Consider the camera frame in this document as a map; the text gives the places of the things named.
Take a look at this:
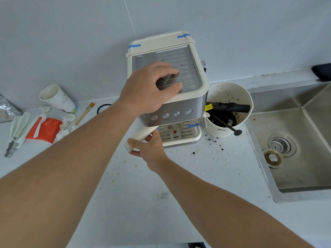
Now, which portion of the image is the person's left hand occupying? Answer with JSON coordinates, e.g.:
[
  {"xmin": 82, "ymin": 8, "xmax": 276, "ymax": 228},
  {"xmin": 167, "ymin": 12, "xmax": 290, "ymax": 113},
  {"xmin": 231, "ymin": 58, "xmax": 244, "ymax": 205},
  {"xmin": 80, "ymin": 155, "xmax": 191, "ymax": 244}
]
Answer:
[{"xmin": 119, "ymin": 61, "xmax": 183, "ymax": 117}]

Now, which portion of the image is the person's right hand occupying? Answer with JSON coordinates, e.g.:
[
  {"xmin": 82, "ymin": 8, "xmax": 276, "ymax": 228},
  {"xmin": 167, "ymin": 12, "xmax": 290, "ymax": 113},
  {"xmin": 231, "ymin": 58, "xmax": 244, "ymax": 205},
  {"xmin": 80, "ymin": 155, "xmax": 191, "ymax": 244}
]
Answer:
[{"xmin": 127, "ymin": 129, "xmax": 169, "ymax": 173}]

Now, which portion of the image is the cream handled portafilter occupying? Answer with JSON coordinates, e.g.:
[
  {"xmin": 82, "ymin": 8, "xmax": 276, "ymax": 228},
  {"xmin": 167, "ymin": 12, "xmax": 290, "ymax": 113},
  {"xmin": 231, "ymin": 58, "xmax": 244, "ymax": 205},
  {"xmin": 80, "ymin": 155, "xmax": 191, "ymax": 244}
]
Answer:
[{"xmin": 123, "ymin": 125, "xmax": 160, "ymax": 154}]

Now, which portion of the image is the cream espresso machine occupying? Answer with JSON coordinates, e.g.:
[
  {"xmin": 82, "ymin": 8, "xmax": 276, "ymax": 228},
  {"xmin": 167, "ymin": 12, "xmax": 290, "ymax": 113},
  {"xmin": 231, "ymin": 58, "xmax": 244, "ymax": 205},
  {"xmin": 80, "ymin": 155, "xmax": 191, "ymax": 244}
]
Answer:
[{"xmin": 126, "ymin": 31, "xmax": 210, "ymax": 149}]

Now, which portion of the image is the person's left forearm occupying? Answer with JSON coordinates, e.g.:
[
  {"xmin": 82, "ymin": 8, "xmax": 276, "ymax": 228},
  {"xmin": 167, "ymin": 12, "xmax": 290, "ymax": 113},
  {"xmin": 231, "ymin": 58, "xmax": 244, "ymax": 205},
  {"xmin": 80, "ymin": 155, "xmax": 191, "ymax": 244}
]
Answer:
[{"xmin": 0, "ymin": 98, "xmax": 138, "ymax": 248}]

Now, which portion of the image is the person's right forearm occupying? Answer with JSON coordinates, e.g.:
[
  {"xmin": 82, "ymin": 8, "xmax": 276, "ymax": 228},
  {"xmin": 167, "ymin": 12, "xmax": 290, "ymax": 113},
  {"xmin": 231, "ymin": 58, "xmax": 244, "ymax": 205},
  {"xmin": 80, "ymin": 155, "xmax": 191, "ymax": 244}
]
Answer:
[{"xmin": 154, "ymin": 157, "xmax": 315, "ymax": 248}]

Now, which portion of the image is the white knock box bucket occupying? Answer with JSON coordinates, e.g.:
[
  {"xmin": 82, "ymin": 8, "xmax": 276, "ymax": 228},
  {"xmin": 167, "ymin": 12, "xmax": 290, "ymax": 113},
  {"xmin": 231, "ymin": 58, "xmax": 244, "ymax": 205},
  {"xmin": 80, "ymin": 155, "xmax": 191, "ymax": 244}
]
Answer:
[{"xmin": 202, "ymin": 82, "xmax": 254, "ymax": 138}]

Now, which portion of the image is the crumpled white tissue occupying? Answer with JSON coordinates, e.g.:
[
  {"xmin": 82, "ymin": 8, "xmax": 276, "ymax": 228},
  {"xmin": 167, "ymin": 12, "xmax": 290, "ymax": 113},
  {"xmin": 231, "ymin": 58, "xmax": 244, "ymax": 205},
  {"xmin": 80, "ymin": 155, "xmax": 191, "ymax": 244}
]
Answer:
[{"xmin": 39, "ymin": 106, "xmax": 78, "ymax": 142}]

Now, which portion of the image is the white paper cup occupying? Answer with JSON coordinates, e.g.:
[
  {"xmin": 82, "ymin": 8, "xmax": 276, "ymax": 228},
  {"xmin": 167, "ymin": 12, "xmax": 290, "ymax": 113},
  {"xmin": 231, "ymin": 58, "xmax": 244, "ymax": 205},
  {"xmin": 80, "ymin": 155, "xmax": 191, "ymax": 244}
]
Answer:
[{"xmin": 39, "ymin": 84, "xmax": 78, "ymax": 114}]

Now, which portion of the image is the black long spoon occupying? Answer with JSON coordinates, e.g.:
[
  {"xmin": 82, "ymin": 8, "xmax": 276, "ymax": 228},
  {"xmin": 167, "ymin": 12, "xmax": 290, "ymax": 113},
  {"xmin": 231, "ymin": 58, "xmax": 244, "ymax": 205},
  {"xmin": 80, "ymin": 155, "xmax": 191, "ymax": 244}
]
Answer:
[{"xmin": 212, "ymin": 115, "xmax": 243, "ymax": 136}]

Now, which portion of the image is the orange plastic packet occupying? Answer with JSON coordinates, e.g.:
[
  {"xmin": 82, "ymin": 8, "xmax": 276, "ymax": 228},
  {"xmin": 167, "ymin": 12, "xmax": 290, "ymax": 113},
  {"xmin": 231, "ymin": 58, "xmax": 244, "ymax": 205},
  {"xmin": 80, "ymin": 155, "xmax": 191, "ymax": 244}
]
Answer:
[{"xmin": 25, "ymin": 116, "xmax": 63, "ymax": 144}]

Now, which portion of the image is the round cream sink plug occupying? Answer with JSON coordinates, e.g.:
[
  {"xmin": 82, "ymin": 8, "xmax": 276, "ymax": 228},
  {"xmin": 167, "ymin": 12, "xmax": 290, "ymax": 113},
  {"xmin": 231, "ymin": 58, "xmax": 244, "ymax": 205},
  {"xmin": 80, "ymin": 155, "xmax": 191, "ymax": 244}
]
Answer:
[{"xmin": 262, "ymin": 148, "xmax": 284, "ymax": 169}]

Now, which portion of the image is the round steel drain strainer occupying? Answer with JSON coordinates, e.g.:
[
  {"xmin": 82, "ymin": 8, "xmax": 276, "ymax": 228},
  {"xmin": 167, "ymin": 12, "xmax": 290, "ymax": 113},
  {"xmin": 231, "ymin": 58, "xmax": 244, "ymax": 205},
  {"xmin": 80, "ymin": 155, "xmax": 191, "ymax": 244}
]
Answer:
[{"xmin": 267, "ymin": 133, "xmax": 297, "ymax": 157}]

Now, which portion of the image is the stainless steel double sink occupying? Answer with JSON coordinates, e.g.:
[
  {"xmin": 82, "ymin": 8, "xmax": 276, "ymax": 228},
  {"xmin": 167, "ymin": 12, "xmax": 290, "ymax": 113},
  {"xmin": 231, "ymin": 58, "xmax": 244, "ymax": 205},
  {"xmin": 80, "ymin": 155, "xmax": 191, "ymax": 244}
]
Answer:
[{"xmin": 244, "ymin": 81, "xmax": 331, "ymax": 204}]

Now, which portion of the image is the dark folded cloth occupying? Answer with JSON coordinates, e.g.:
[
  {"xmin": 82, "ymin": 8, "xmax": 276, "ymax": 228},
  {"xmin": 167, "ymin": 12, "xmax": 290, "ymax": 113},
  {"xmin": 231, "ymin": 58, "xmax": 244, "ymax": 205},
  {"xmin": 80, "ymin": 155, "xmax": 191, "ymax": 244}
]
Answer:
[{"xmin": 311, "ymin": 63, "xmax": 331, "ymax": 82}]

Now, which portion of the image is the wooden handled small brush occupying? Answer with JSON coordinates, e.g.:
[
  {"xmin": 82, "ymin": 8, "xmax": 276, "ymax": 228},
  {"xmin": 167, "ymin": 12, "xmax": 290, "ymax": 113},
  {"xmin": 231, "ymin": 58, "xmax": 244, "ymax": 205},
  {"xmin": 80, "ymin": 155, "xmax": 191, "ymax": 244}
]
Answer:
[{"xmin": 74, "ymin": 102, "xmax": 96, "ymax": 126}]

